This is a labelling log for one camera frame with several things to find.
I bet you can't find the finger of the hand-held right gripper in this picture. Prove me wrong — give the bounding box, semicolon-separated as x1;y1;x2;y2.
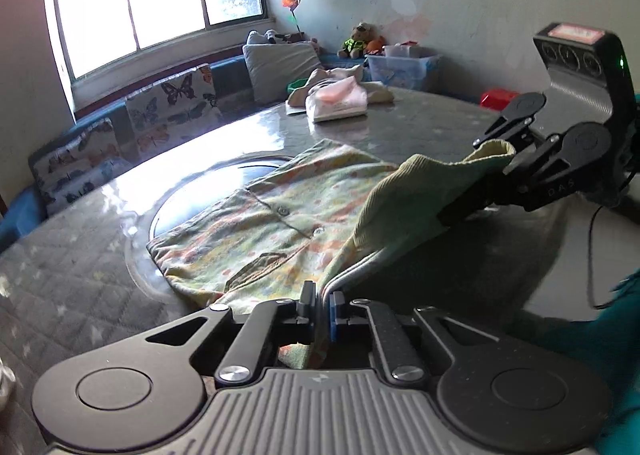
472;116;537;149
438;134;562;229

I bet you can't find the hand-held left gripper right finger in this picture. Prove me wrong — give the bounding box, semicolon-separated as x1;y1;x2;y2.
326;291;501;383

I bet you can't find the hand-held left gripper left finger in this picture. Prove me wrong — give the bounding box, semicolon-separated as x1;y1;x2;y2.
142;280;319;383

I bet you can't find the green patterned baby garment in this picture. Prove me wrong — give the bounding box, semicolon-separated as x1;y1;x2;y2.
146;139;517;371

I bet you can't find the red plastic stool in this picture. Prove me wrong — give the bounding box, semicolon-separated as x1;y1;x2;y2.
480;90;521;110

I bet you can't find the clear plastic storage box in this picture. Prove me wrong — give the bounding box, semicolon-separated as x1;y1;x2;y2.
365;46;441;92

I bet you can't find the beige garment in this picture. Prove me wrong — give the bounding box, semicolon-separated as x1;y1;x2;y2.
286;66;394;108

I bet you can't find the brown plush bear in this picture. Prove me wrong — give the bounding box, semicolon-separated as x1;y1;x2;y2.
337;22;374;60

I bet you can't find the round black induction cooktop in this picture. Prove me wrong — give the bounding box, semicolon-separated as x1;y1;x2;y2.
127;153;296;301

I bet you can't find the person's teal clothing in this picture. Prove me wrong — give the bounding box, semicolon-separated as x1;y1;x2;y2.
505;271;640;441

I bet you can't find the grey pillow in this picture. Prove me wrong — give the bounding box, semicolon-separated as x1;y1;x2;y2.
243;42;326;106

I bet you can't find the white plush toy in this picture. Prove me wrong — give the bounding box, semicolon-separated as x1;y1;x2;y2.
247;30;301;46

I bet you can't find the butterfly print cushion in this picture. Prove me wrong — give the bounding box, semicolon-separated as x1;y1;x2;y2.
125;65;222;156
30;119;132;216

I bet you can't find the blue sofa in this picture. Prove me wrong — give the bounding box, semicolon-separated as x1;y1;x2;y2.
0;52;381;253

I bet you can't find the white crumpled cloth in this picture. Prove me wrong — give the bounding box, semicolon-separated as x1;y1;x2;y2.
0;362;16;411

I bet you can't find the black cable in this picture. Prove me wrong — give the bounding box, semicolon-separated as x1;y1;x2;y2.
589;207;631;310

